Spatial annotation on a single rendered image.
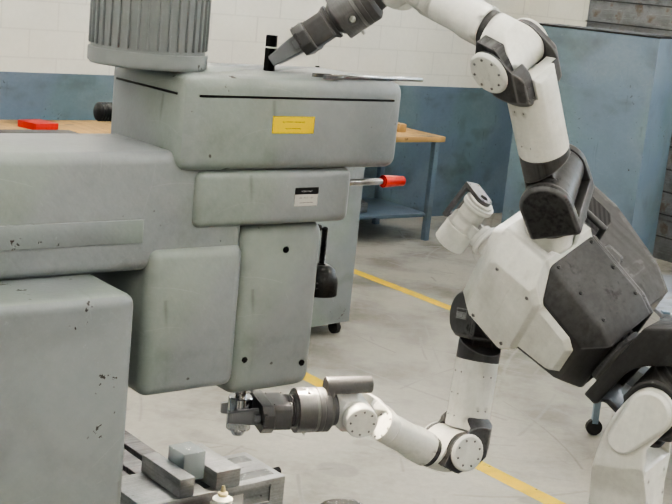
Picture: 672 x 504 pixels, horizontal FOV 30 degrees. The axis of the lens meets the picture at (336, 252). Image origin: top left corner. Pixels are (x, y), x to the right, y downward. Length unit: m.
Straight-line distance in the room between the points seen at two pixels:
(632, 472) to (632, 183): 5.89
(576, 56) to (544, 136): 6.11
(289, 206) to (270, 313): 0.20
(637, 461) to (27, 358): 1.11
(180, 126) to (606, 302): 0.84
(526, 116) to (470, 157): 9.71
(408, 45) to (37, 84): 3.50
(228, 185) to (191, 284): 0.18
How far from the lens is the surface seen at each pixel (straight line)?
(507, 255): 2.32
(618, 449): 2.36
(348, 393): 2.47
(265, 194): 2.18
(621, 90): 8.18
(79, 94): 9.42
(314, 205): 2.25
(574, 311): 2.31
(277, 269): 2.26
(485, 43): 2.12
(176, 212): 2.10
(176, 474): 2.56
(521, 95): 2.12
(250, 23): 10.13
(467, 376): 2.60
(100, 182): 2.02
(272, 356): 2.31
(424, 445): 2.57
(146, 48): 2.06
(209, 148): 2.09
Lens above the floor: 2.06
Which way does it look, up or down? 12 degrees down
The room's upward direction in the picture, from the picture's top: 6 degrees clockwise
